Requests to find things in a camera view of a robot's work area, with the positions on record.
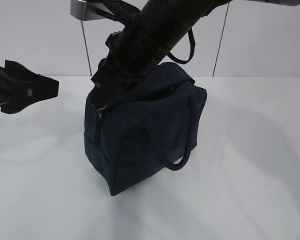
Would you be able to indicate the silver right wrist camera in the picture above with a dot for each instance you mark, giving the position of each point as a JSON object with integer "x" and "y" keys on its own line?
{"x": 90, "y": 10}

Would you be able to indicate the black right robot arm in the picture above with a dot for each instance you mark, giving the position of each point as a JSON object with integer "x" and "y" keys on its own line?
{"x": 167, "y": 21}

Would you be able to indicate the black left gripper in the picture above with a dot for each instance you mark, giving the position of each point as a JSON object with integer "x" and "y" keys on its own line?
{"x": 27, "y": 87}

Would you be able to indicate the dark navy fabric bag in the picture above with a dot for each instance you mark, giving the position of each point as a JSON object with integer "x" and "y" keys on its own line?
{"x": 152, "y": 127}

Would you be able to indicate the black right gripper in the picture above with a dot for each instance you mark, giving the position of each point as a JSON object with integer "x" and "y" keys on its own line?
{"x": 128, "y": 58}

